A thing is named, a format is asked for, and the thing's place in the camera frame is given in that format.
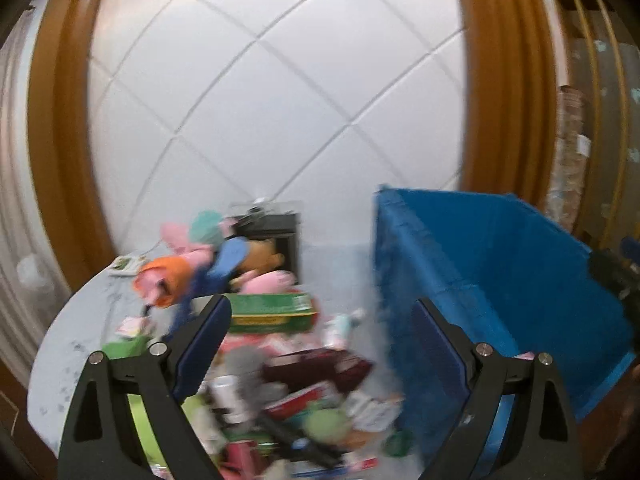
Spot pink pig plush teal outfit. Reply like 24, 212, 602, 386
160, 211, 236, 266

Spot orange pink plush toy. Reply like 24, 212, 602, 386
132, 255, 193, 308

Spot wooden door frame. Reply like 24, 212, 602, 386
452, 0, 558, 198
27, 0, 118, 291

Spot wooden slat screen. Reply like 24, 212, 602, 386
550, 0, 640, 251

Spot small green white card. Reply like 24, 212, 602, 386
110, 256, 147, 278

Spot black elongated object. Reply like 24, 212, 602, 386
260, 417, 346, 467

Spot green cardboard box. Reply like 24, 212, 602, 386
227, 292, 320, 335

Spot grey plush toy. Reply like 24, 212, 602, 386
225, 347, 267, 411

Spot patterned paper rolls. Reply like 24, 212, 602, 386
547, 85, 593, 231

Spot pink pig plush red dress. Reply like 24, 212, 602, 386
240, 270, 297, 295

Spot white can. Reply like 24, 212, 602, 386
210, 375, 256, 422

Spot blue plastic crate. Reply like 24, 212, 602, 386
372, 186, 638, 463

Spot brown bear plush toy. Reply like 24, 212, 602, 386
245, 239, 286, 271

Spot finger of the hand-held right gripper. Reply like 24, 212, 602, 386
587, 237, 640, 306

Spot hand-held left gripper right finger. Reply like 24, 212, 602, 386
411, 297, 585, 480

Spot dark red box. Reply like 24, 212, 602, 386
262, 350, 373, 391

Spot blue plush toy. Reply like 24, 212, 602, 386
172, 237, 251, 333

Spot black box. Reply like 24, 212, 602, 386
235, 212, 301, 286

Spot white teal tube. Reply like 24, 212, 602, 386
322, 310, 368, 350

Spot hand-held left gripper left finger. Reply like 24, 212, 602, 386
57, 294, 233, 480

